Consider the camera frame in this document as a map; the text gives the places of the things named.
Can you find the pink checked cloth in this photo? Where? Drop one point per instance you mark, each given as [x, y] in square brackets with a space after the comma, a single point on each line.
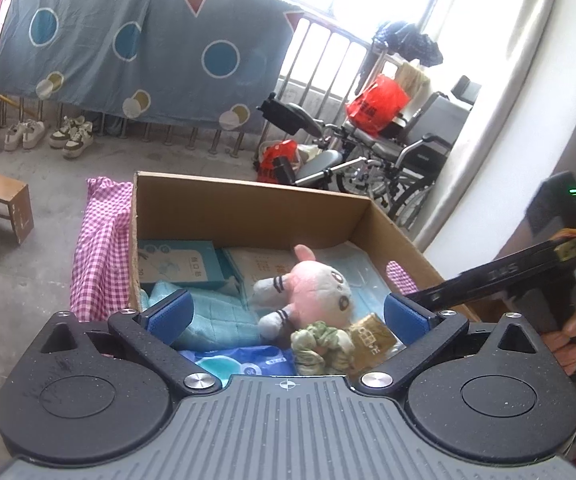
[98, 260]

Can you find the green scrunchie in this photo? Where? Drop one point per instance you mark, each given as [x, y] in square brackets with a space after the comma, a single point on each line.
[318, 347]

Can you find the small red plastic bag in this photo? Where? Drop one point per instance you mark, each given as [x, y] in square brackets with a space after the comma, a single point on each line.
[278, 160]

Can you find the metal railing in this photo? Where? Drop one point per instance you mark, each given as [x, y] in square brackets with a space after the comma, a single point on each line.
[318, 60]

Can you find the beige printed box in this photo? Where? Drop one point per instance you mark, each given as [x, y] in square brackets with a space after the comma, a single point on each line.
[253, 266]

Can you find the cardboard box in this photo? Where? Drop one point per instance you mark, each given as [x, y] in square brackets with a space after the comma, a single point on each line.
[248, 210]

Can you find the wheelchair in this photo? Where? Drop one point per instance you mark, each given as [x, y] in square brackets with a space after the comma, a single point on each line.
[417, 155]

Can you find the wooden stool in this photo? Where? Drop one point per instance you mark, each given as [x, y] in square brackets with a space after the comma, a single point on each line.
[3, 205]

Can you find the teal printed box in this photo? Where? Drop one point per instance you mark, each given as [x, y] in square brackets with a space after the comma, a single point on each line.
[183, 265]

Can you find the blue patterned sheet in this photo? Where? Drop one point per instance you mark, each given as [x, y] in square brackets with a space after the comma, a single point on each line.
[168, 35]

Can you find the blue wet wipes pack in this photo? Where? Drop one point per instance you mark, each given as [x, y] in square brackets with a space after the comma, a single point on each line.
[238, 361]

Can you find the small tan box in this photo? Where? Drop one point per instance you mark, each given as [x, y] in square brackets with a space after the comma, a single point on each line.
[372, 336]

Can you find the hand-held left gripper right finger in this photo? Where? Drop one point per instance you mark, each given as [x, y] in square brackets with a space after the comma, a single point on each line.
[405, 317]

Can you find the bag of blue face masks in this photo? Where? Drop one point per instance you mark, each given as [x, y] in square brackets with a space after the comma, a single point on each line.
[367, 270]

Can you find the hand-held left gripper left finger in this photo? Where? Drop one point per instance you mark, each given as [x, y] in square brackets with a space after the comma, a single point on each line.
[170, 316]

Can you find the beige hanging cloth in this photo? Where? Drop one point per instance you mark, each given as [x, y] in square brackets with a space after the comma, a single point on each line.
[412, 77]

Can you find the large red plastic bag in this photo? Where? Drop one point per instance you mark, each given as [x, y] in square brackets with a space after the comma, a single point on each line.
[377, 105]

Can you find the dark blue hanging garment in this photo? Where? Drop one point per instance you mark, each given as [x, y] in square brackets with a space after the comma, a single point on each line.
[407, 42]

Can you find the teal waffle cloth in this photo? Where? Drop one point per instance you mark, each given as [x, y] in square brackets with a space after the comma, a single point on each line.
[218, 315]

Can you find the pink plush toy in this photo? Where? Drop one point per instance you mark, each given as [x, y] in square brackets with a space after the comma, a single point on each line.
[318, 290]

